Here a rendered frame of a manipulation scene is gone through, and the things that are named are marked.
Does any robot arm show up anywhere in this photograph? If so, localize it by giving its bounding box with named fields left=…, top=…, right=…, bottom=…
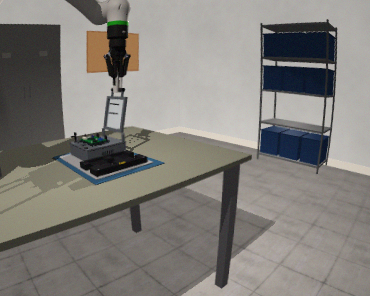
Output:
left=65, top=0, right=131, bottom=40

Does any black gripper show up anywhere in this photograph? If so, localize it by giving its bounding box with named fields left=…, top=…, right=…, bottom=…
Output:
left=104, top=39, right=131, bottom=93

